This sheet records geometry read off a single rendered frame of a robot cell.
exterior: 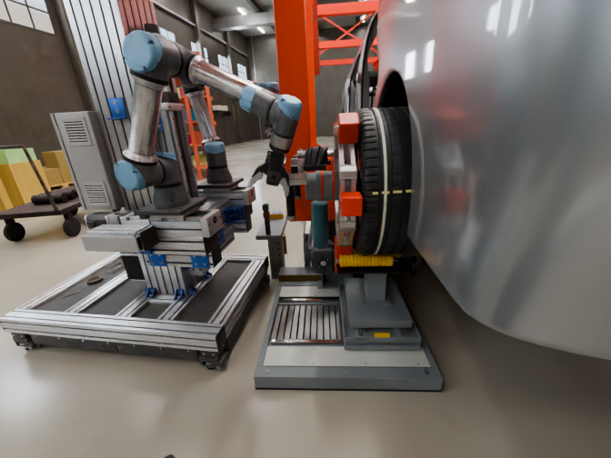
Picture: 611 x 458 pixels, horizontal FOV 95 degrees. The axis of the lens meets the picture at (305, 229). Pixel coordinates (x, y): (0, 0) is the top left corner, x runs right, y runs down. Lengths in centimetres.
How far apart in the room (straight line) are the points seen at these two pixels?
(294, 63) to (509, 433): 194
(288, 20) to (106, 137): 109
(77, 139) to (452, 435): 205
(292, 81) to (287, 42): 19
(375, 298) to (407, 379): 40
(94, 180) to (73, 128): 24
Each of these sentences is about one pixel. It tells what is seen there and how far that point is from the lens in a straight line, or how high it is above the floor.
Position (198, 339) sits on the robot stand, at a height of 20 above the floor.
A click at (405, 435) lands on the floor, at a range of 139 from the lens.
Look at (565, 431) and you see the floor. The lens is 164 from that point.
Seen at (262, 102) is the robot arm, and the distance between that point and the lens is 94.
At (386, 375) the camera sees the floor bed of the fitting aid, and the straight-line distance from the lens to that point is 144.
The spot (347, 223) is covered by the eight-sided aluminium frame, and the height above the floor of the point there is 76.
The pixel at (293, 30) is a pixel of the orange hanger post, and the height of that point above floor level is 159.
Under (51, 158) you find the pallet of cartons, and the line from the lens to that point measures 793.
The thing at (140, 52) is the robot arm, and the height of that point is 136.
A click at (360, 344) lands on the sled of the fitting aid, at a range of 149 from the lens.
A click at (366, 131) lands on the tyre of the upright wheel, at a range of 111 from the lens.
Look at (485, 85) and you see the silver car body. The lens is 63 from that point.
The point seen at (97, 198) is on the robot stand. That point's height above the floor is 82.
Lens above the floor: 114
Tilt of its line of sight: 21 degrees down
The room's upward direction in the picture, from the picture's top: 3 degrees counter-clockwise
